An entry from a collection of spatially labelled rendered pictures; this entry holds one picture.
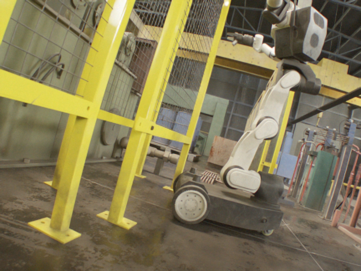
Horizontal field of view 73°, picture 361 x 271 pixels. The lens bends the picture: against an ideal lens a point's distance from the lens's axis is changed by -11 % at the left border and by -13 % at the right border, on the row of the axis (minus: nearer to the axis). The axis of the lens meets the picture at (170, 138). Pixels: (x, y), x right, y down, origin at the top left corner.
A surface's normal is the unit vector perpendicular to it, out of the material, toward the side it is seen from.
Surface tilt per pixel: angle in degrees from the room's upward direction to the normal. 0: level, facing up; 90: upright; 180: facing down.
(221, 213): 90
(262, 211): 90
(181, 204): 90
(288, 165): 90
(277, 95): 115
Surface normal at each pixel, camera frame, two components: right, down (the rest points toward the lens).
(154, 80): -0.23, -0.06
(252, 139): -0.36, 0.25
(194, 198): -0.03, 0.00
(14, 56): 0.94, 0.28
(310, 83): -0.09, 0.39
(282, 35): -0.87, 0.04
